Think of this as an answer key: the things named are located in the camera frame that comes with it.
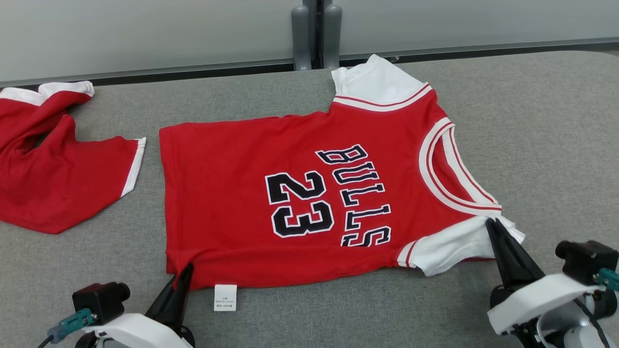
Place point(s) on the grey cylindrical door stopper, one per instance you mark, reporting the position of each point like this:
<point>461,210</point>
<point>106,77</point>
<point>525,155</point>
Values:
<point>332,36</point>
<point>301,38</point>

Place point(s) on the grey partition floor rail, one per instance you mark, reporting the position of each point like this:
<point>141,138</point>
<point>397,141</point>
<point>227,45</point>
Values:
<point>145,71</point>

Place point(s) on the red basketball jersey white sleeves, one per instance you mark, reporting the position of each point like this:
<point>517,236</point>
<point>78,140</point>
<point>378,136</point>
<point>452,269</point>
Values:
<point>217,193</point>

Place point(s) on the grey partition frame post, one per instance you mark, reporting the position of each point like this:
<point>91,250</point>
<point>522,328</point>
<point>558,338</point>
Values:
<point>309,2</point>

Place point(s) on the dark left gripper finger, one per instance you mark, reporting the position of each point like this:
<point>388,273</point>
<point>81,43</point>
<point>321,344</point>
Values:
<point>176,297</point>

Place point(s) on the red shorts white stripes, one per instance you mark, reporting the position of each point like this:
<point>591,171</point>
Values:
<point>48,183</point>

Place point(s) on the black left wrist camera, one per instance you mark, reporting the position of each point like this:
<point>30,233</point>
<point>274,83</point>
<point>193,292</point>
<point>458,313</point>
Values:
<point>99,299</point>

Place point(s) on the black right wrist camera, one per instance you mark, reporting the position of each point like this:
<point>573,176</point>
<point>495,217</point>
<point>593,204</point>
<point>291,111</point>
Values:
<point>585,261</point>

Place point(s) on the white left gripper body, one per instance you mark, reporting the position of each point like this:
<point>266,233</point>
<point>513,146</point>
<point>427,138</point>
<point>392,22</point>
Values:
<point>140,333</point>

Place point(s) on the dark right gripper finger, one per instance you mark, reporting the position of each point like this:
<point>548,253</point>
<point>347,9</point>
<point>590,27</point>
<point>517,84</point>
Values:
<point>512,266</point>

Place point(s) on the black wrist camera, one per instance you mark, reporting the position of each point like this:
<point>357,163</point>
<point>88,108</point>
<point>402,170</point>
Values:
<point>585,261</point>
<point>99,299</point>

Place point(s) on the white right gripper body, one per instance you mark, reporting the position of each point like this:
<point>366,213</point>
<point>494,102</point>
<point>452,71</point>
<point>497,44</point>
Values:
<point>541,299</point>

